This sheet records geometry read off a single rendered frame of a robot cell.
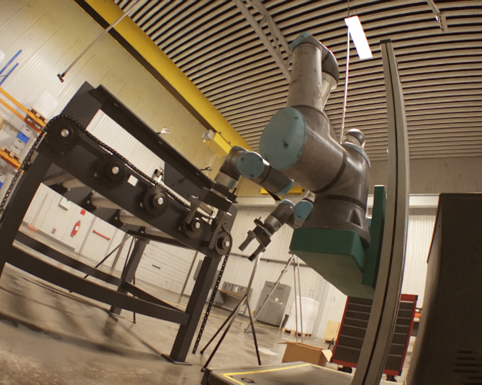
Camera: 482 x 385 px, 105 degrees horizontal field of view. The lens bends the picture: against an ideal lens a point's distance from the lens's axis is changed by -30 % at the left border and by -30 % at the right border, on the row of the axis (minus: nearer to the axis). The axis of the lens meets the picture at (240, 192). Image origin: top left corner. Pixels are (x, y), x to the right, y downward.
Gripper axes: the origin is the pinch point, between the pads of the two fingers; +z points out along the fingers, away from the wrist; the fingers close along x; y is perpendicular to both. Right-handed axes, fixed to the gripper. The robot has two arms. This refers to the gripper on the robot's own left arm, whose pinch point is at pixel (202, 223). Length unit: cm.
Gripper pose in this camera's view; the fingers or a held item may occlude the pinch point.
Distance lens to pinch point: 107.2
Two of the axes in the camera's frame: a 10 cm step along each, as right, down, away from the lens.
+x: -6.9, -3.9, -6.1
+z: -4.8, 8.8, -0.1
